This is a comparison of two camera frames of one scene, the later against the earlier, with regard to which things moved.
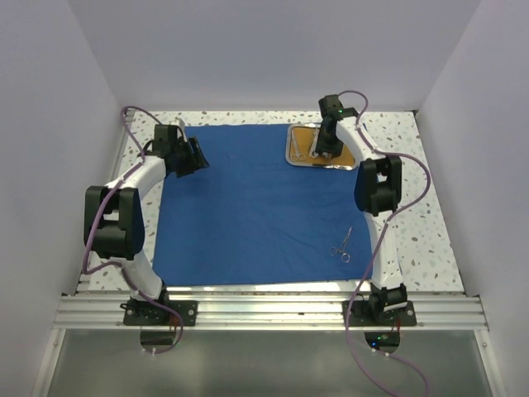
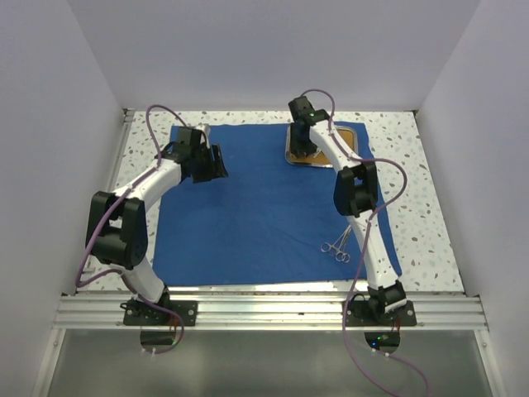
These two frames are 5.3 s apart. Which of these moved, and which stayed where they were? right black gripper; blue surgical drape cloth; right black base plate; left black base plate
Moved: right black gripper
Stayed: right black base plate; left black base plate; blue surgical drape cloth
